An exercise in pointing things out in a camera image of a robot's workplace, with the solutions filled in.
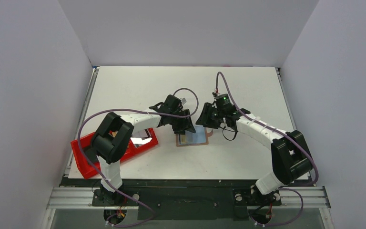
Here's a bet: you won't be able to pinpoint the tan leather card holder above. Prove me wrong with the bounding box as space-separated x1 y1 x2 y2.
176 125 214 147

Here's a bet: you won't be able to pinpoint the silver mirrored card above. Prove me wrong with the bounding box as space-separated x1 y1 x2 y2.
131 129 152 148

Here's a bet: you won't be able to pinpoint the red three-compartment bin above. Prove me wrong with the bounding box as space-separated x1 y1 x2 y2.
71 128 159 179

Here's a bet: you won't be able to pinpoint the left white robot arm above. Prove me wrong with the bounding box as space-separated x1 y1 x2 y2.
91 94 196 200

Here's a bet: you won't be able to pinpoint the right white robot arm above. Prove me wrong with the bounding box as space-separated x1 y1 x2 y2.
196 94 314 195

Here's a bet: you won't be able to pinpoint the black cards in bin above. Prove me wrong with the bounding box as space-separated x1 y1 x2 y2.
83 146 99 164

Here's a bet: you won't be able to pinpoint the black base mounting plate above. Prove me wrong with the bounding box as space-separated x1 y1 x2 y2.
60 177 305 224

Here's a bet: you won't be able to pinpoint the aluminium frame rail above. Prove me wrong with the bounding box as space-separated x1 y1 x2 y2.
42 187 334 229

